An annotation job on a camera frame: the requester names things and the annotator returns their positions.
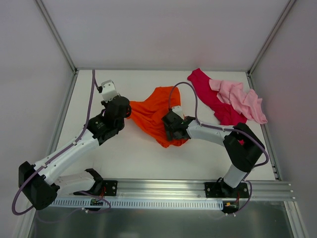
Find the orange t shirt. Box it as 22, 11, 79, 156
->
128, 86, 187, 148

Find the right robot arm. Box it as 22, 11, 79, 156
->
162, 110, 265, 198

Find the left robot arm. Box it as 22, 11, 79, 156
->
18, 96, 132, 210

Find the magenta t shirt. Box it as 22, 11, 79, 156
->
187, 68, 247, 125

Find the light pink t shirt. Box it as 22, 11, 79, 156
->
209, 79, 267, 124

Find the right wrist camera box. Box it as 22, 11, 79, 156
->
171, 106, 185, 119

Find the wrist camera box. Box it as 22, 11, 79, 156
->
171, 106, 185, 119
98, 80, 120, 102

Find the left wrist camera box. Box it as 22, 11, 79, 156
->
98, 80, 120, 102

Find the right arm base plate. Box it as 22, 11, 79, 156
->
204, 181, 250, 198

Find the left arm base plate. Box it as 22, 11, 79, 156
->
99, 180, 118, 197

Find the left aluminium frame post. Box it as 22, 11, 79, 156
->
34, 0, 78, 74

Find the aluminium frame post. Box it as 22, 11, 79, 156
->
34, 0, 78, 74
247, 0, 297, 75

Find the white slotted cable duct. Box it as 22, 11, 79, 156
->
51, 197, 223, 210

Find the right aluminium frame post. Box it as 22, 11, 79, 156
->
247, 0, 297, 75

